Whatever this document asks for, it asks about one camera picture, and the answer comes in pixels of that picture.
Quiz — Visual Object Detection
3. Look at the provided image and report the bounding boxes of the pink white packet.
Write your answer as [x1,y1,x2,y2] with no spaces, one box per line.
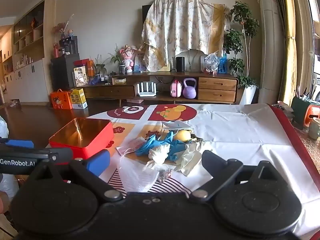
[116,137,146,156]

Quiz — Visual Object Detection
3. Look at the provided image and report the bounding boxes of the grey cushion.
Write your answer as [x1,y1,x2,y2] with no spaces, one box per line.
[174,49,208,72]

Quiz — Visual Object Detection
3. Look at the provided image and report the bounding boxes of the potted orchid plant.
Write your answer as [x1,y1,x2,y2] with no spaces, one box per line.
[108,44,128,75]

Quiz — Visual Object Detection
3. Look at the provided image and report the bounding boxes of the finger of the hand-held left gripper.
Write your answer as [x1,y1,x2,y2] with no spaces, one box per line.
[0,137,35,149]
[33,147,73,165]

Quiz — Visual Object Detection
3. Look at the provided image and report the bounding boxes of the purple picture card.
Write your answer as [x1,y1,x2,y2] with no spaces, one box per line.
[134,54,145,72]

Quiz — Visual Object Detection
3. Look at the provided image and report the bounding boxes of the black cabinet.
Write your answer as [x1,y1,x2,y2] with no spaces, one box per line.
[51,53,81,90]

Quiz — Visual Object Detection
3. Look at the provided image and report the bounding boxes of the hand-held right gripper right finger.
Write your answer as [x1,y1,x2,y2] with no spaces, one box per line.
[189,149,285,203]

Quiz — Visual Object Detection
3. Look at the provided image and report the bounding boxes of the blue bag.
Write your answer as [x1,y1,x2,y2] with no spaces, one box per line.
[218,53,229,74]

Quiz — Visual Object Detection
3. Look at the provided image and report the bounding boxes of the potted green tree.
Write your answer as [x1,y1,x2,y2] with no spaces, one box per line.
[223,1,261,105]

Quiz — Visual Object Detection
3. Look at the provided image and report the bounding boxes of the clear bagged white mask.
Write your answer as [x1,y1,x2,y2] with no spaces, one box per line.
[117,155,161,193]

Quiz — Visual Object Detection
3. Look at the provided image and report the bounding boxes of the white router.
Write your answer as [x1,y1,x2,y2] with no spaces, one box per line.
[136,81,157,97]

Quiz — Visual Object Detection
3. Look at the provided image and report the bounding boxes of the white tissue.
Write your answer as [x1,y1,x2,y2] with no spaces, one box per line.
[148,144,171,165]

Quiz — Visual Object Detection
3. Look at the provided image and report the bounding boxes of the yellow curtain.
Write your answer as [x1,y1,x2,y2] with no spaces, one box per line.
[281,0,315,105]

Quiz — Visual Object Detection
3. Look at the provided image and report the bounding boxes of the black cylinder speaker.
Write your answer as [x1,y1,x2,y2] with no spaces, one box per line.
[176,56,186,72]

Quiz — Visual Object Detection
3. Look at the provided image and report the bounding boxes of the black water dispenser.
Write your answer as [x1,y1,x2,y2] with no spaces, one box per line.
[59,36,78,55]

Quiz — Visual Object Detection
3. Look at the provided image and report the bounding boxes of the black television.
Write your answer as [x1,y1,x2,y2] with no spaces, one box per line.
[142,4,151,26]

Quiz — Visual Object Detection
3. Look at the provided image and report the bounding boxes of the printed tablecloth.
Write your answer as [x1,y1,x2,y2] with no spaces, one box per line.
[46,103,320,220]

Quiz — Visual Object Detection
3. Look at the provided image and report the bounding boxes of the leafy potted plant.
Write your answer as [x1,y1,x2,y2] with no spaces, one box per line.
[93,54,108,80]

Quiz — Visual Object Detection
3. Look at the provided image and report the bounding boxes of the cream glove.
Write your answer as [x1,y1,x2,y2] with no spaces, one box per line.
[175,142,203,177]

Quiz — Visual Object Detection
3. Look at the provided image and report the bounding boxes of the pink dried flowers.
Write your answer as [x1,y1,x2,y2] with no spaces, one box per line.
[52,14,75,40]

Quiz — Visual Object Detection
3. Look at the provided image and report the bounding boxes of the wooden wall shelving unit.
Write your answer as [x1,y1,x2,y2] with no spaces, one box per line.
[0,0,57,103]

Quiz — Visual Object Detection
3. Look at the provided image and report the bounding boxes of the orange plastic stool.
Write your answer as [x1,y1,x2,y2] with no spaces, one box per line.
[305,104,320,128]

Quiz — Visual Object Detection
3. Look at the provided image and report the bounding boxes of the purple kettlebell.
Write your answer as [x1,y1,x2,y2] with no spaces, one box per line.
[182,77,198,99]

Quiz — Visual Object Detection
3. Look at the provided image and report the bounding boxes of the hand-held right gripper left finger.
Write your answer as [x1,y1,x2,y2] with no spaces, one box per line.
[25,149,123,205]

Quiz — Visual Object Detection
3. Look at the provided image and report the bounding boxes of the wooden TV cabinet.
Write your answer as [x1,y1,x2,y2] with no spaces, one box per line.
[80,70,239,105]

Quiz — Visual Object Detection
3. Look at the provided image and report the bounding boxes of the green utensil holder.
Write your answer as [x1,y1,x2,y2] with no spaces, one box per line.
[291,86,320,130]

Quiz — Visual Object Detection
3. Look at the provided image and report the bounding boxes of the orange gift bag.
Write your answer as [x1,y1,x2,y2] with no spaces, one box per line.
[86,59,95,78]
[50,89,73,110]

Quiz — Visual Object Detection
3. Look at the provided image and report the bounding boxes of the pink doll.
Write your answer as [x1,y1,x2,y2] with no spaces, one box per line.
[119,44,137,73]

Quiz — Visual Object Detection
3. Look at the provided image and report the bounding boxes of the blue rubber glove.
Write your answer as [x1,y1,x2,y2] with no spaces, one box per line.
[136,131,192,161]

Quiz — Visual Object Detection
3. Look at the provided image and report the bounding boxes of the white yellow cereal box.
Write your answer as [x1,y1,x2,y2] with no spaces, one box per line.
[73,66,89,87]

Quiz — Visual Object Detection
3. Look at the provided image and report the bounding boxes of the person's left hand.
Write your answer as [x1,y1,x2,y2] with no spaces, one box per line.
[0,191,10,214]

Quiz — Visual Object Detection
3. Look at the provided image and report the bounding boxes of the floral cloth cover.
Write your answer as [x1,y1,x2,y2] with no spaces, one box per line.
[141,0,232,72]

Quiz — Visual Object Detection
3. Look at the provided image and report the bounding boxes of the white face mask blue straps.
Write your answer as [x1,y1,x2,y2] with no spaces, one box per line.
[161,120,193,132]

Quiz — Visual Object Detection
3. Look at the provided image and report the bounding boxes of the red tin box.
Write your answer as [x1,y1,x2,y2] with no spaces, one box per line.
[48,117,115,159]

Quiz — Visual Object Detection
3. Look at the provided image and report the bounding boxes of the pink toy suitcase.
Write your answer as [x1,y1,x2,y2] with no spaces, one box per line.
[170,78,183,97]

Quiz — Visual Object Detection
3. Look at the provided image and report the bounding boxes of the yellow carton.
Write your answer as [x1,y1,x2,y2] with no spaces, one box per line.
[69,88,88,110]

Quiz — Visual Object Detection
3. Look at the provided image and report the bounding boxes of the clear plastic bag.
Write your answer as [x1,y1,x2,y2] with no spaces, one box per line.
[203,53,221,75]

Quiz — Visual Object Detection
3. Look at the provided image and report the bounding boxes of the white standing air conditioner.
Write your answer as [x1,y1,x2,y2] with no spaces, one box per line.
[257,0,286,105]

